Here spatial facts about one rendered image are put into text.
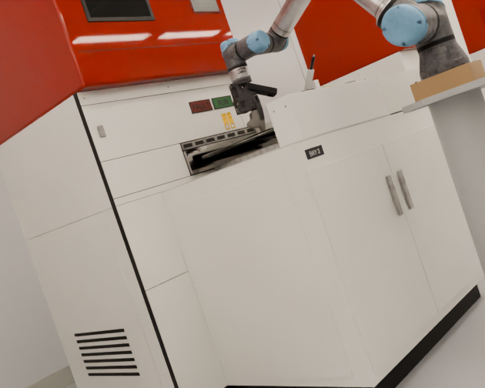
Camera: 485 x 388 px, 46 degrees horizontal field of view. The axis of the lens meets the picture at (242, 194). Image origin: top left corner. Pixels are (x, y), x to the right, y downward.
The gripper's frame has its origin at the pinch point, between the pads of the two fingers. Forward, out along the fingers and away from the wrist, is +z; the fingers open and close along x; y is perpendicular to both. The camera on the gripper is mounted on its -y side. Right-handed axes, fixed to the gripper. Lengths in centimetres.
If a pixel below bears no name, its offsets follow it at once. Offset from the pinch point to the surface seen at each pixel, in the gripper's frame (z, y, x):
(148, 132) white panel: -12.5, 40.7, -4.3
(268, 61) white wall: -79, -116, -281
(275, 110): -1.4, 8.4, 41.5
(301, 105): -0.1, 1.3, 44.7
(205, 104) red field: -18.8, 13.2, -21.5
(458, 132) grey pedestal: 23, -40, 53
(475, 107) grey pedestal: 17, -46, 56
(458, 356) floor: 92, -25, 37
